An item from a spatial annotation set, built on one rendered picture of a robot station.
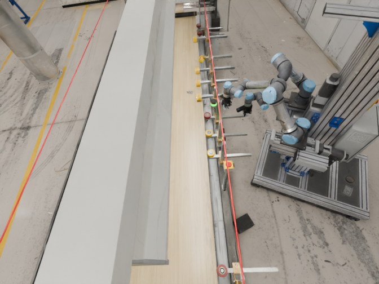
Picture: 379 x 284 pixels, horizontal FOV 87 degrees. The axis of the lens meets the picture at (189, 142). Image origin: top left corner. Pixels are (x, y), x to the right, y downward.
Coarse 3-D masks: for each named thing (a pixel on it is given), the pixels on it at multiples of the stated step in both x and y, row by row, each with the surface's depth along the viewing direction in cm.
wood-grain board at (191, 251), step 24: (192, 24) 341; (192, 48) 303; (192, 72) 273; (192, 96) 247; (192, 120) 227; (192, 144) 209; (192, 168) 194; (192, 192) 181; (192, 216) 170; (168, 240) 161; (192, 240) 160; (192, 264) 151
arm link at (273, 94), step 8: (272, 88) 151; (280, 88) 153; (264, 96) 157; (272, 96) 151; (280, 96) 153; (272, 104) 157; (280, 104) 156; (280, 112) 159; (280, 120) 163; (288, 120) 161; (288, 128) 164; (296, 128) 163; (288, 136) 164; (296, 136) 164
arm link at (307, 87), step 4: (304, 80) 198; (308, 80) 195; (300, 84) 199; (304, 84) 194; (308, 84) 193; (312, 84) 193; (300, 88) 200; (304, 88) 195; (308, 88) 192; (312, 88) 192; (300, 92) 202; (304, 92) 197; (308, 92) 195; (304, 96) 200; (308, 96) 200
